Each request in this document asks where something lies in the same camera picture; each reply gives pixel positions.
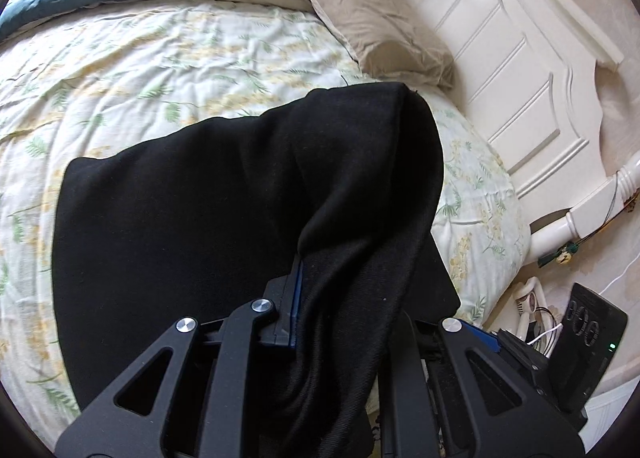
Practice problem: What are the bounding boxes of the floral bed quilt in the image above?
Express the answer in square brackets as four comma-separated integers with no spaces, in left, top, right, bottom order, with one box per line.
[1,0,530,449]

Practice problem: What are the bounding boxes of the beige pillow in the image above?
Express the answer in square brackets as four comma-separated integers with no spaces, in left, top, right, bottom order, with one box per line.
[310,0,454,89]

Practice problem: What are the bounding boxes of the white carved headboard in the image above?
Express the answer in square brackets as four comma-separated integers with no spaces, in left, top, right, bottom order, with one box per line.
[407,0,639,261]

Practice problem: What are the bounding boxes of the black studded pants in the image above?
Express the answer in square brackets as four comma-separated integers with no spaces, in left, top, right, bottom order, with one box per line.
[52,82,459,457]

